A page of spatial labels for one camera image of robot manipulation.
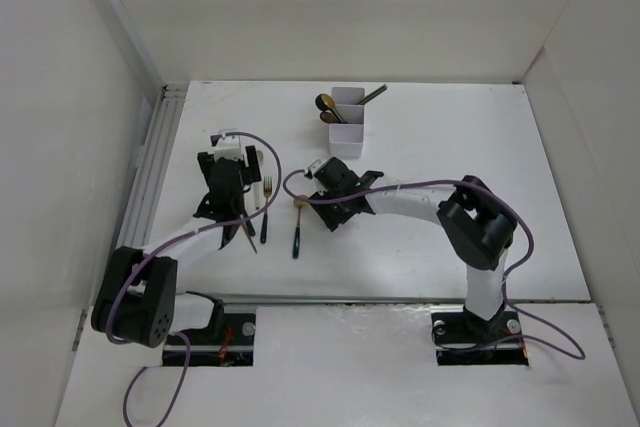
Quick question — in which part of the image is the rose gold fork green handle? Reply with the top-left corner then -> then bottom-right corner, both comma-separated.
245,220 -> 256,237

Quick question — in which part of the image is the brown wooden chopstick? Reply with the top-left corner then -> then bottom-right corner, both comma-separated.
241,220 -> 258,254

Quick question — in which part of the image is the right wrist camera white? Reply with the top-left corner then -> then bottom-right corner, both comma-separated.
304,159 -> 327,179

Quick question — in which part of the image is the aluminium frame left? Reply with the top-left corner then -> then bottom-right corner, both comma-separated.
115,84 -> 188,247

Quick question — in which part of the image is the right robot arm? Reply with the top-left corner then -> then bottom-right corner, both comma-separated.
305,157 -> 517,341

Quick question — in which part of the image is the brown grey chopstick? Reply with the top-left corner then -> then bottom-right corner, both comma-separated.
360,84 -> 390,104

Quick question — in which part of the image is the aluminium rail front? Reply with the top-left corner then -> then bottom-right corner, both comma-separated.
213,293 -> 463,311

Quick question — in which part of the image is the brown spoon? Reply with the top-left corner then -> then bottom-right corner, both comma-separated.
319,111 -> 340,124

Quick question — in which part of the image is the gold spoon green handle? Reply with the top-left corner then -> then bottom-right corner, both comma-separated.
292,197 -> 307,259
327,94 -> 346,124

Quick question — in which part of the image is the white three-compartment utensil holder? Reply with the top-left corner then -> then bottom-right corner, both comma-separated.
328,87 -> 365,159

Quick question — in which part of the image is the black spoon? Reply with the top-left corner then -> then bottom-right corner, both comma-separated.
315,94 -> 332,111

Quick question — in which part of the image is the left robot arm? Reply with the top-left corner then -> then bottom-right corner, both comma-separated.
91,146 -> 262,348

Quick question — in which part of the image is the beige plastic spoon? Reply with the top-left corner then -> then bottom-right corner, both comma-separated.
252,150 -> 264,211

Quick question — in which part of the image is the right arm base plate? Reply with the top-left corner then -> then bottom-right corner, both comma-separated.
431,310 -> 529,367

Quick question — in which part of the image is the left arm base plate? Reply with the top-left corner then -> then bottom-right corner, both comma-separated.
184,307 -> 257,367

